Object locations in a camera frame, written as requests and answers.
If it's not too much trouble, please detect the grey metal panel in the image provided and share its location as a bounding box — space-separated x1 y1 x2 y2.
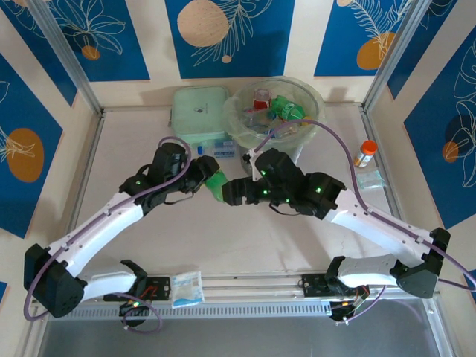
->
35 297 453 357

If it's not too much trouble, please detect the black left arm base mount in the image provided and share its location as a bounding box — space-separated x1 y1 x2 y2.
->
103 274 173 328

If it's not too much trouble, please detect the white blue wipes packet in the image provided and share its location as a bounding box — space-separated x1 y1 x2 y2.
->
170 270 206 309

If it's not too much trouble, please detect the mint green zip case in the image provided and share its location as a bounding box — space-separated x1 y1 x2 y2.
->
170 86 230 149

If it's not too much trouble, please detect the grey-green plastic bin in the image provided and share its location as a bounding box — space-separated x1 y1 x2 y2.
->
233 76 325 176

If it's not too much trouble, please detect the aluminium frame post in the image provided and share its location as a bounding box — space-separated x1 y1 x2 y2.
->
362 0 437 112
28 0 104 117

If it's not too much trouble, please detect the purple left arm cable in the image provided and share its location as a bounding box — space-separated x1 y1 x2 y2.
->
24 136 193 332

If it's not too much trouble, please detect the aluminium side rail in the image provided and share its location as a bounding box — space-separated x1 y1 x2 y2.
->
359 106 419 268
31 109 107 298

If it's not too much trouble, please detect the green bin liner bag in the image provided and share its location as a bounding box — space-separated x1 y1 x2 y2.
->
222 76 329 149

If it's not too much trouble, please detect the aluminium front rail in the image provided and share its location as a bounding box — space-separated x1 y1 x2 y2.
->
31 269 442 308

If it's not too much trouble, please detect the clear bottle light blue label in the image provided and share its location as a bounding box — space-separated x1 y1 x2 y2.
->
196 139 239 160

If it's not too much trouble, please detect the slotted grey cable duct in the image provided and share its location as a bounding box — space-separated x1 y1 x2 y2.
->
47 301 332 321

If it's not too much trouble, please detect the clear plastic bottle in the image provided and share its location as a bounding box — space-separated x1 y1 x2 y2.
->
243 106 262 128

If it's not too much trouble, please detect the green bottle yellow cap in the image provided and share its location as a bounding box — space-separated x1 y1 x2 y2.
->
270 94 316 124

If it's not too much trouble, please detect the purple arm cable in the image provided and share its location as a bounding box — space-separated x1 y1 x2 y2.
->
254 119 476 325
24 136 193 332

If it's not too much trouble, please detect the orange cap pill bottle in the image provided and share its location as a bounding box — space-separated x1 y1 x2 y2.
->
352 140 378 169

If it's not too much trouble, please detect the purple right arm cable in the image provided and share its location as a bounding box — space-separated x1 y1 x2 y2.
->
254 119 476 325

